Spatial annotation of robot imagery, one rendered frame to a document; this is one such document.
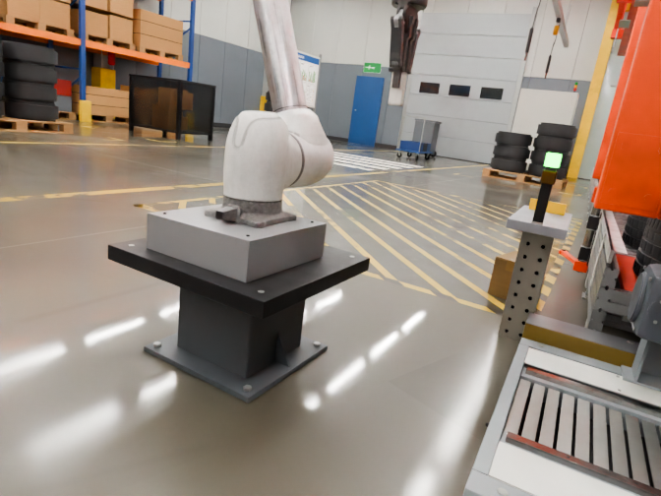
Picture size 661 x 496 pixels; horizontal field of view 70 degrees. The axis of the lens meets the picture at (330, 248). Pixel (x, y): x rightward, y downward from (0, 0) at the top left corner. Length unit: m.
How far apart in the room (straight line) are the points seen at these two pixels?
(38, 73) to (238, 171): 6.55
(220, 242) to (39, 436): 0.52
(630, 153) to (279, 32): 1.03
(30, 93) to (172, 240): 6.50
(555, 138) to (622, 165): 7.89
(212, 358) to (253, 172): 0.50
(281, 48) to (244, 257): 0.64
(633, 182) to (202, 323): 1.25
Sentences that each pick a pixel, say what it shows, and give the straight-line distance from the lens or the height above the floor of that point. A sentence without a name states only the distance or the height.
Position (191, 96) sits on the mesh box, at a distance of 8.80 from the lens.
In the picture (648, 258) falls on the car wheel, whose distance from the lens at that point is 1.95.
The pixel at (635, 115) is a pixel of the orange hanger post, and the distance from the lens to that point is 1.60.
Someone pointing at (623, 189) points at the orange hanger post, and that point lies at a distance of 1.60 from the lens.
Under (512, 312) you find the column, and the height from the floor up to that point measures 0.10.
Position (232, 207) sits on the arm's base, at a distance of 1.21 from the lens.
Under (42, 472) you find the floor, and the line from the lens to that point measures 1.08.
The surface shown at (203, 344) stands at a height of 0.06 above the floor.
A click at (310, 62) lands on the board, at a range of 10.58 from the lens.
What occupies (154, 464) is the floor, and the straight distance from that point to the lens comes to 1.05.
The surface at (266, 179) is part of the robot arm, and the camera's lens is 1.20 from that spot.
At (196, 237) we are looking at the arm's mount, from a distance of 1.15.
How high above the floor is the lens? 0.67
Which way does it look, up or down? 15 degrees down
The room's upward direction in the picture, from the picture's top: 8 degrees clockwise
